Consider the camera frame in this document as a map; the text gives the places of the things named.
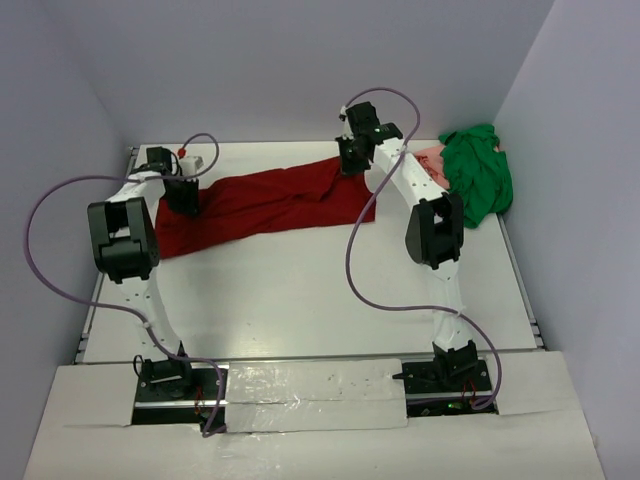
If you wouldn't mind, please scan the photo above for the red t shirt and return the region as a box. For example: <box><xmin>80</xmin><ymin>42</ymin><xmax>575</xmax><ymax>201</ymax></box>
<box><xmin>155</xmin><ymin>157</ymin><xmax>372</xmax><ymax>260</ymax></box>

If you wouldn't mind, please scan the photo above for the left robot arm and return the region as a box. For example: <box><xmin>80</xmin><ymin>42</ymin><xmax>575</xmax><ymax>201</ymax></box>
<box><xmin>87</xmin><ymin>146</ymin><xmax>203</xmax><ymax>400</ymax></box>

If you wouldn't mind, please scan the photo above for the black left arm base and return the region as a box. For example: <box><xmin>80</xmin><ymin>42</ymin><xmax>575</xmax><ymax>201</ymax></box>
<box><xmin>131</xmin><ymin>355</ymin><xmax>228</xmax><ymax>434</ymax></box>

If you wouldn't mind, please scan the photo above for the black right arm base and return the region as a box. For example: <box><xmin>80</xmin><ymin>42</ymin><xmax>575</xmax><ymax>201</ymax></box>
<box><xmin>392</xmin><ymin>360</ymin><xmax>498</xmax><ymax>418</ymax></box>

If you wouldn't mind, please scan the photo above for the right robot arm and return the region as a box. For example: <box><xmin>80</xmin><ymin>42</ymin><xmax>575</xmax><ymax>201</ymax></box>
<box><xmin>336</xmin><ymin>102</ymin><xmax>478</xmax><ymax>391</ymax></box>

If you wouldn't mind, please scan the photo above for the pink t shirt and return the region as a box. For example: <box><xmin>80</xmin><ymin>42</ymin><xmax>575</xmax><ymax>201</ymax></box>
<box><xmin>415</xmin><ymin>142</ymin><xmax>513</xmax><ymax>196</ymax></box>

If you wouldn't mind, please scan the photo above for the green t shirt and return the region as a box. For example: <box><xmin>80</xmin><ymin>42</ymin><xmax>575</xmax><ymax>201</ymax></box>
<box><xmin>438</xmin><ymin>124</ymin><xmax>514</xmax><ymax>229</ymax></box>

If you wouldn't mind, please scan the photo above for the white taped cover plate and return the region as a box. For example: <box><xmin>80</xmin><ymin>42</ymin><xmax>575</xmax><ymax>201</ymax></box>
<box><xmin>225</xmin><ymin>359</ymin><xmax>408</xmax><ymax>433</ymax></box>

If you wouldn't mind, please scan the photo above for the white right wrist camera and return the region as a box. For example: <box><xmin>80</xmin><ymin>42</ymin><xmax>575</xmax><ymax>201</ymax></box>
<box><xmin>339</xmin><ymin>105</ymin><xmax>352</xmax><ymax>139</ymax></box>

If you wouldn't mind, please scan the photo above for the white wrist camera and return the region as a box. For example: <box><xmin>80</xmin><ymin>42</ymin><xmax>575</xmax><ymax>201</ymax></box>
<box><xmin>177</xmin><ymin>147</ymin><xmax>204</xmax><ymax>177</ymax></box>
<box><xmin>339</xmin><ymin>105</ymin><xmax>352</xmax><ymax>139</ymax></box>

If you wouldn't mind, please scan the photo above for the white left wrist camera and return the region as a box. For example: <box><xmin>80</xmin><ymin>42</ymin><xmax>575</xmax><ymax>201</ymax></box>
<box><xmin>177</xmin><ymin>147</ymin><xmax>204</xmax><ymax>177</ymax></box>

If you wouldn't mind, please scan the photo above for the aluminium table frame rail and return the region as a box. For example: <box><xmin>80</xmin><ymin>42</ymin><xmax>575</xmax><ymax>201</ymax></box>
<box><xmin>497</xmin><ymin>215</ymin><xmax>546</xmax><ymax>350</ymax></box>

